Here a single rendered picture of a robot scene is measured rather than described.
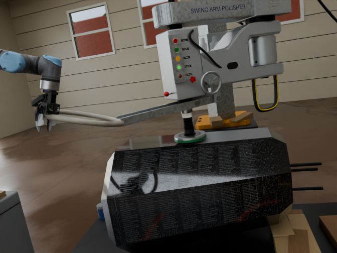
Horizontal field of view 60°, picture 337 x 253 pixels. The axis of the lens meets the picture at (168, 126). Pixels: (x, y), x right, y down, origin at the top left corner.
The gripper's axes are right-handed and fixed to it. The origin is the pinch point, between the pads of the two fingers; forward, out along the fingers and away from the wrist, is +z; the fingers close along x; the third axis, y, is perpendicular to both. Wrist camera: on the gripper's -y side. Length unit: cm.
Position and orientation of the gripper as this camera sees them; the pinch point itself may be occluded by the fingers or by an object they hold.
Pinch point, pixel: (43, 128)
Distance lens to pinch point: 162.4
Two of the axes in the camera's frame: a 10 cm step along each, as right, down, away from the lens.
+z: -1.4, 9.9, 0.9
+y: 7.9, 1.6, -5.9
